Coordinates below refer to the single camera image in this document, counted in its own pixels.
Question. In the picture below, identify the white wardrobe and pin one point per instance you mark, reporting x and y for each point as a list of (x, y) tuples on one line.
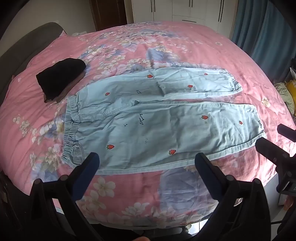
[(180, 9)]

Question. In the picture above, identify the beige crumpled cloth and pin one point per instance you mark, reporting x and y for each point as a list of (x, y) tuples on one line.
[(283, 95)]

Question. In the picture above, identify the grey upholstered headboard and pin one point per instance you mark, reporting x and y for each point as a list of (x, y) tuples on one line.
[(30, 37)]

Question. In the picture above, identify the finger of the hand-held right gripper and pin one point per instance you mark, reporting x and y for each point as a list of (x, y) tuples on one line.
[(269, 149), (286, 131)]

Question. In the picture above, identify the black folded garment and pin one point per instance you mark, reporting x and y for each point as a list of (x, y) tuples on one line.
[(60, 74)]

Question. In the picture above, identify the light blue strawberry print pants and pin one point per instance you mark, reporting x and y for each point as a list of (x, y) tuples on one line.
[(161, 120)]

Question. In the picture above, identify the pink floral bedspread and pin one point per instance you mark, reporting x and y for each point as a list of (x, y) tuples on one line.
[(185, 41)]

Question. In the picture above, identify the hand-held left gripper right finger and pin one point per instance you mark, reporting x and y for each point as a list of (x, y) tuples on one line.
[(208, 179)]

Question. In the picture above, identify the blue curtain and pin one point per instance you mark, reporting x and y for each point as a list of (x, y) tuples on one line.
[(266, 34)]

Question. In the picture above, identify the yellow cloth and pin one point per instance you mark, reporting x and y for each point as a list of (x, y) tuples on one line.
[(291, 89)]

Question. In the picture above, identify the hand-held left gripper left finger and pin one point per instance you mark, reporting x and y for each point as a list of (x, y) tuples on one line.
[(85, 178)]

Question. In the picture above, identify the brown wooden door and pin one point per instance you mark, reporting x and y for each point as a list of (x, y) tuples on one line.
[(108, 11)]

